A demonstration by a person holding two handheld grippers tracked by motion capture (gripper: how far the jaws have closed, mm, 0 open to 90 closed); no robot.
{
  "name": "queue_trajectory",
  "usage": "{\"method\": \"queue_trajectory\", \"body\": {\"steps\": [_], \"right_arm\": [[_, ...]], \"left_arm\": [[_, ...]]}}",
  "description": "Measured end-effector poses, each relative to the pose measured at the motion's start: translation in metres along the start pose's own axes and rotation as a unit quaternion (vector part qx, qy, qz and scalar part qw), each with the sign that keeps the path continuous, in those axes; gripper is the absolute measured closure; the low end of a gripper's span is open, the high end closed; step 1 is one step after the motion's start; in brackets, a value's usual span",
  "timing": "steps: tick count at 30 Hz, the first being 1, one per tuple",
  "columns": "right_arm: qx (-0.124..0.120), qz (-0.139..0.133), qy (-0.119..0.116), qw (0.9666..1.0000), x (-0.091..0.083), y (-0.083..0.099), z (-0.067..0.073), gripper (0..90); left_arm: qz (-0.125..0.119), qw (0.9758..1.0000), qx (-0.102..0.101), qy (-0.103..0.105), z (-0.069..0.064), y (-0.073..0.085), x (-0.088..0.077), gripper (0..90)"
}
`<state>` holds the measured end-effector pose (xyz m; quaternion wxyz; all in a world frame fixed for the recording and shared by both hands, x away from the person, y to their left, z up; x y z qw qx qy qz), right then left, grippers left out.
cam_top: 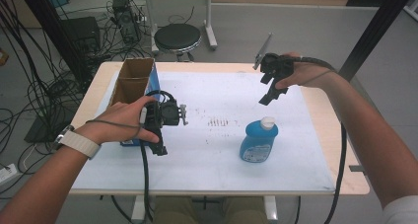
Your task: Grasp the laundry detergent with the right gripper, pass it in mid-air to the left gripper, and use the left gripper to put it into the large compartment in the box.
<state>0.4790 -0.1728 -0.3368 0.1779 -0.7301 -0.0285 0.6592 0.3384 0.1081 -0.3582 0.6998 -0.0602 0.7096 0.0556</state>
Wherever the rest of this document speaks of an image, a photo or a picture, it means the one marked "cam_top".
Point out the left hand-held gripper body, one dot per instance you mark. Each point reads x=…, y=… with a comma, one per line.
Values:
x=166, y=113

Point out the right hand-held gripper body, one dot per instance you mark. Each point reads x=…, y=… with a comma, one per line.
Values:
x=277, y=66

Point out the blue cardboard box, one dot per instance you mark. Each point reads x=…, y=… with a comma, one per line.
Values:
x=131, y=82

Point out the blue bottle with white cap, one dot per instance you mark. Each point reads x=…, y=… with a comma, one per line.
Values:
x=258, y=140

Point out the person's right hand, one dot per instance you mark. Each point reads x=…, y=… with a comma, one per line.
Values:
x=312, y=77

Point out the person's left hand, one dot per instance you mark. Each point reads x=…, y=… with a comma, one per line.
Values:
x=120, y=122

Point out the white table mat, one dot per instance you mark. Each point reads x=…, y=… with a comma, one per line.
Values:
x=203, y=164

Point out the person's khaki trousers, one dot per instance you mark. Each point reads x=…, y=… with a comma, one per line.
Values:
x=174, y=212

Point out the white background desk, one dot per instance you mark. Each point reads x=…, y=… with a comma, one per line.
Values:
x=210, y=26

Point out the black round stool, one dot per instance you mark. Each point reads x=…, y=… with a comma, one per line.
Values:
x=177, y=36

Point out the wristwatch with white band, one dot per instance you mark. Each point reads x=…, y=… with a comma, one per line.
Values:
x=80, y=143

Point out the grey computer tower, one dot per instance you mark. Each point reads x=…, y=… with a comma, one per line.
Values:
x=126, y=23

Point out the black tape piece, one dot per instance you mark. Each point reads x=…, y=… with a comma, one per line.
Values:
x=357, y=169

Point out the black equipment box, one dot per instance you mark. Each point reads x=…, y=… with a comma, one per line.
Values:
x=82, y=33

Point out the black floor panel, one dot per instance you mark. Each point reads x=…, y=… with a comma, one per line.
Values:
x=39, y=132

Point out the black slanted pole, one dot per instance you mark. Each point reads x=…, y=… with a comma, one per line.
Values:
x=49, y=23

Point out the white power strip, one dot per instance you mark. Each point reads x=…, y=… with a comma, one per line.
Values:
x=7, y=174

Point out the white shirt sleeve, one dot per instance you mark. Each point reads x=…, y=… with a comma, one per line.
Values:
x=402, y=212

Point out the black metal post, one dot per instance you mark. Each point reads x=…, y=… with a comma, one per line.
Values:
x=378, y=26

